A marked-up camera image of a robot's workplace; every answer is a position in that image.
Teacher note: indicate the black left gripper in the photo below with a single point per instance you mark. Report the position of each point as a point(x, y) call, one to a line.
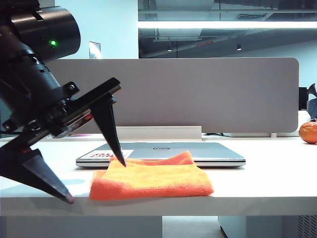
point(71, 109)

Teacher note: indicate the orange microfiber rag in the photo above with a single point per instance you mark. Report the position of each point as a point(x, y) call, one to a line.
point(148, 181)

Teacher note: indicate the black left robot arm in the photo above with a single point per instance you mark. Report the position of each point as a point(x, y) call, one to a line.
point(32, 57)

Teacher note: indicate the red white laptop sticker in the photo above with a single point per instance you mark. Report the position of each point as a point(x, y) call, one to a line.
point(99, 155)

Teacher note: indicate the silver closed laptop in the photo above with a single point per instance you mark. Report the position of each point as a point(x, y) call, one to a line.
point(213, 153)

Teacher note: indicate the pink paper item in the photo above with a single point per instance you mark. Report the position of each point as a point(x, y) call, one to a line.
point(81, 135)

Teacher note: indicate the grey fabric desk divider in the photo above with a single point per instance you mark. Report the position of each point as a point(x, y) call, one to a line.
point(198, 94)

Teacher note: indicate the long linear ceiling light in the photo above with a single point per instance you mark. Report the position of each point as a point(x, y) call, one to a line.
point(223, 24)

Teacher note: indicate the grey vented cabinet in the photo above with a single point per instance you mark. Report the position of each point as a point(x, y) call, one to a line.
point(284, 225)

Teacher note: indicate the black computer monitor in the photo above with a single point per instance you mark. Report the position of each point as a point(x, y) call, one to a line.
point(302, 98)

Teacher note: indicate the orange tangerine fruit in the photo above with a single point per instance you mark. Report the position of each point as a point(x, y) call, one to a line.
point(309, 132)

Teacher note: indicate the dark blue seated figure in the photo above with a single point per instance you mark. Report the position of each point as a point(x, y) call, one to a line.
point(313, 104)

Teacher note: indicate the framed wall notice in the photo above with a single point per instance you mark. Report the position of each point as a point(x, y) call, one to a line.
point(94, 49)

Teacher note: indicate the white divider bracket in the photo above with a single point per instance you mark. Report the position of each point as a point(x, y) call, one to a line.
point(273, 135)

